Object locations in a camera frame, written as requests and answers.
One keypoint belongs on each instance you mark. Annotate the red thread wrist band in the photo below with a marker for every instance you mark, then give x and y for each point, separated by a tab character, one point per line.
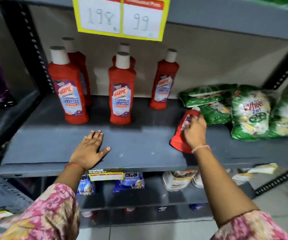
76	166

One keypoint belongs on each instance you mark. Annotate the black perforated shelf upright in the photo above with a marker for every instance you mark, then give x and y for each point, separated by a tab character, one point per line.
31	47
286	67
278	181

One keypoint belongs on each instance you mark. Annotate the person's right hand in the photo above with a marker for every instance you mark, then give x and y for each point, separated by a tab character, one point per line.
196	133

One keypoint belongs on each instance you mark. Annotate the person's left thumb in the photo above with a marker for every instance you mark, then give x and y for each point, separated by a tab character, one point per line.
105	151

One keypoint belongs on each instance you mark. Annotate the green packets on shelf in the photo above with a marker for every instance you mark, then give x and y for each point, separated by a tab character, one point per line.
283	1

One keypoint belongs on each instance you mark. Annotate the pink thread wrist band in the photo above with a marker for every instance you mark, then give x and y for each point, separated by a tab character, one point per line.
201	147

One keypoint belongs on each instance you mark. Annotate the person's left hand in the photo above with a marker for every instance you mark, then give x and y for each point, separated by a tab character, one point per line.
87	153

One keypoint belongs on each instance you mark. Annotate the pink floral right sleeve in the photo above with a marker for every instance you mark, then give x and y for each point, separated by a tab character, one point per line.
248	227

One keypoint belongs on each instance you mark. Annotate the yellow price sign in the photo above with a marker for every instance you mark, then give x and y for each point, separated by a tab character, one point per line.
121	17

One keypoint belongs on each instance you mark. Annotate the person's right forearm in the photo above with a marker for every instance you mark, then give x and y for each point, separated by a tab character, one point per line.
220	183

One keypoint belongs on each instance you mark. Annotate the pink floral sleeve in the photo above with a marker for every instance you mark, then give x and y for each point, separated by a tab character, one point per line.
46	214
248	227

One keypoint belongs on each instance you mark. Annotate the person's left forearm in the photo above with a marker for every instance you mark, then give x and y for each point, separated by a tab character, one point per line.
70	176

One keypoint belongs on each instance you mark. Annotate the grey side shelf rack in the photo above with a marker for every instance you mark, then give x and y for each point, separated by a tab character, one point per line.
1	189

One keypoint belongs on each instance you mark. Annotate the person's right fingers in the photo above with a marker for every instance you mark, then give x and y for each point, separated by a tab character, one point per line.
192	123

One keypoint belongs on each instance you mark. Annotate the yellow shelf edge label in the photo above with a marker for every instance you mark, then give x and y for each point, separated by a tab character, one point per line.
106	175

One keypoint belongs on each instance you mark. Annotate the blue detergent packet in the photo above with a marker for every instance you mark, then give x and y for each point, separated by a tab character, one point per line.
130	182
85	186

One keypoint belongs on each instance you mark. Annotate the red cleaner bottle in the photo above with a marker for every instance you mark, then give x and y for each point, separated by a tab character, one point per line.
70	97
177	141
121	97
80	62
162	84
124	47

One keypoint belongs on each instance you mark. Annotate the pink floral left sleeve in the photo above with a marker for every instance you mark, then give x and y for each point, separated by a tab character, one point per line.
46	214

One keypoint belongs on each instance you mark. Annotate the white and yellow packet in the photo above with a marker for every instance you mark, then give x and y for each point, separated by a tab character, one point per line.
256	171

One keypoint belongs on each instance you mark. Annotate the white refill pouch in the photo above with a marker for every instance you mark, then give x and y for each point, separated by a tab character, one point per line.
198	181
177	181

